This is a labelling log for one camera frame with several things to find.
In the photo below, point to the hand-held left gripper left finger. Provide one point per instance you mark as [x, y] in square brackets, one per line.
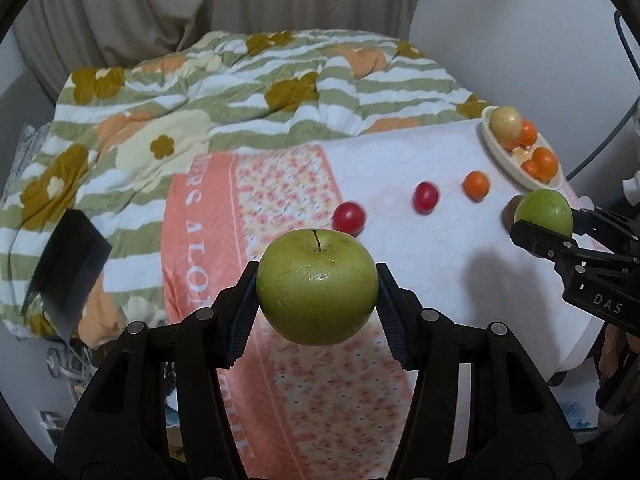
[244, 310]

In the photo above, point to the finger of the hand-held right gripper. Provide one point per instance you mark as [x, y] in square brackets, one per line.
[542, 240]
[602, 222]

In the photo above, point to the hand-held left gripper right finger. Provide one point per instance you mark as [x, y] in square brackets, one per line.
[391, 312]

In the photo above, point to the green apple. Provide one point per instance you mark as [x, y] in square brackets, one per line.
[544, 210]
[316, 287]

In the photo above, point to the small orange tangerine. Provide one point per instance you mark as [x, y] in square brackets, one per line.
[475, 184]
[530, 169]

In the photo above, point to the large orange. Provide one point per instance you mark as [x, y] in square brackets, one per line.
[545, 160]

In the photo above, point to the cream cartoon print bowl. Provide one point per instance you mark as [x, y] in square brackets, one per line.
[505, 157]

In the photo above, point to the medium orange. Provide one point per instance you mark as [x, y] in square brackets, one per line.
[529, 133]

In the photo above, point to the large yellow-red apple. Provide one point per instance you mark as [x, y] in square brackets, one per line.
[506, 122]

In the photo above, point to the person's right hand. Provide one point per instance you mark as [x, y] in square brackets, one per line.
[614, 355]

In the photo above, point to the brown kiwi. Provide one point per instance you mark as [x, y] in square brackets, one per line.
[510, 212]

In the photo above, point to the white table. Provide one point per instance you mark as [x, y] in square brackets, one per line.
[575, 352]

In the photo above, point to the pink and white printed cloth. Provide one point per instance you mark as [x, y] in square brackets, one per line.
[450, 260]

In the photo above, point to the red plum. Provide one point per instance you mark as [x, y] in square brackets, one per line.
[426, 197]
[349, 217]

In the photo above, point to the black cloth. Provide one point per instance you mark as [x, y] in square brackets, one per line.
[67, 280]

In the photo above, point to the striped floral blanket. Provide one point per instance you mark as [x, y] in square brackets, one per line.
[225, 95]

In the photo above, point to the grey patterned pillow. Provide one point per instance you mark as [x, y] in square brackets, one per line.
[22, 152]

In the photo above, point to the beige curtain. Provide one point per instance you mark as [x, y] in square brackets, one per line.
[200, 0]

